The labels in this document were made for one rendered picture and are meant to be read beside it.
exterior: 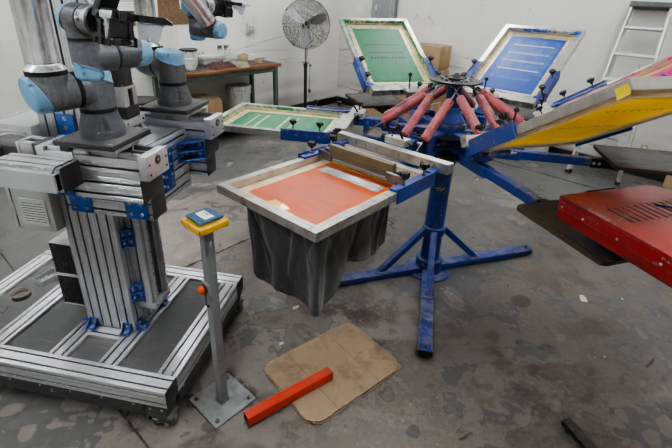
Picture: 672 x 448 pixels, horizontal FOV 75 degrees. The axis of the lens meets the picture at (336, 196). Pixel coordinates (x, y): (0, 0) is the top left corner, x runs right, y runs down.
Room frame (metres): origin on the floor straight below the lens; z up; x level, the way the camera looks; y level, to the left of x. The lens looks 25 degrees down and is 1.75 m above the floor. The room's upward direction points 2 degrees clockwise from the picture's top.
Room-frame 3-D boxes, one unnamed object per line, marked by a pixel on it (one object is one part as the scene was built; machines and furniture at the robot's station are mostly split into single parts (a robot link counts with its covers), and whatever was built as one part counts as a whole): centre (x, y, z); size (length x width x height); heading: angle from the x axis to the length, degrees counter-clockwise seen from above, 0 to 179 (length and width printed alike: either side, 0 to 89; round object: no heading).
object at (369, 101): (3.23, -0.45, 0.91); 1.34 x 0.40 x 0.08; 19
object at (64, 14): (1.23, 0.69, 1.65); 0.11 x 0.08 x 0.09; 55
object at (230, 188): (1.80, 0.03, 0.97); 0.79 x 0.58 x 0.04; 139
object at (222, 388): (1.46, 0.49, 0.48); 0.22 x 0.22 x 0.96; 49
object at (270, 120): (2.77, 0.23, 1.05); 1.08 x 0.61 x 0.23; 79
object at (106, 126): (1.49, 0.83, 1.31); 0.15 x 0.15 x 0.10
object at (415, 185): (1.80, -0.34, 0.97); 0.30 x 0.05 x 0.07; 139
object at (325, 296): (1.63, -0.09, 0.74); 0.46 x 0.04 x 0.42; 139
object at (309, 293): (1.58, 0.22, 0.74); 0.45 x 0.03 x 0.43; 49
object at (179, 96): (1.98, 0.74, 1.31); 0.15 x 0.15 x 0.10
